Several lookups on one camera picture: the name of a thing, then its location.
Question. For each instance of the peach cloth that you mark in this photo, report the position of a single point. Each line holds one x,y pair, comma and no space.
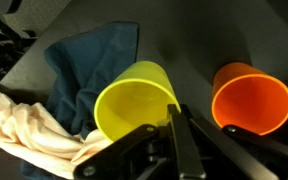
27,130

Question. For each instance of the yellow plastic cup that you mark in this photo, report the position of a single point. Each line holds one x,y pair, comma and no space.
134,103

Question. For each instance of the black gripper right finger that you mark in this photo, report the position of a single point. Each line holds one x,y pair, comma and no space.
244,156

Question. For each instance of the orange plastic cup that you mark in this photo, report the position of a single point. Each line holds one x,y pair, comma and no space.
252,100

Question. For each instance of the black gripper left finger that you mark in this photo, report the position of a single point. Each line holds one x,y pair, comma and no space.
184,150

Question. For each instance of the navy blue cloth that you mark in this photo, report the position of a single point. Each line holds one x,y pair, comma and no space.
90,66

